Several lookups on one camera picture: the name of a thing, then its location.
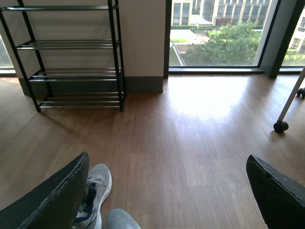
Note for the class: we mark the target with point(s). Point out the white chair leg with caster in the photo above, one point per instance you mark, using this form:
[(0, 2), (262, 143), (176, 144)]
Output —
[(280, 126)]

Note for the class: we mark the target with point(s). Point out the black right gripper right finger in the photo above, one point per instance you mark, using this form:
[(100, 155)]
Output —
[(281, 200)]

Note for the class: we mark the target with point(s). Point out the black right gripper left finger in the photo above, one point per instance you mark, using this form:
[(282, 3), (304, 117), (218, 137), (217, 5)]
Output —
[(54, 203)]

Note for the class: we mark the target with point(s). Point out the black caster wheel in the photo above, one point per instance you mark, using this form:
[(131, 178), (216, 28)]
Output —
[(301, 92)]

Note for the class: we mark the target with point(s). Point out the grey knit sneaker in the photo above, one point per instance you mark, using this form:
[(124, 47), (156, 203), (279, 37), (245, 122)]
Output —
[(98, 186), (120, 219)]

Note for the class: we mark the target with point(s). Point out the black metal shoe rack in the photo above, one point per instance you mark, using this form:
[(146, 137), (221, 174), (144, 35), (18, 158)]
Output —
[(67, 53)]

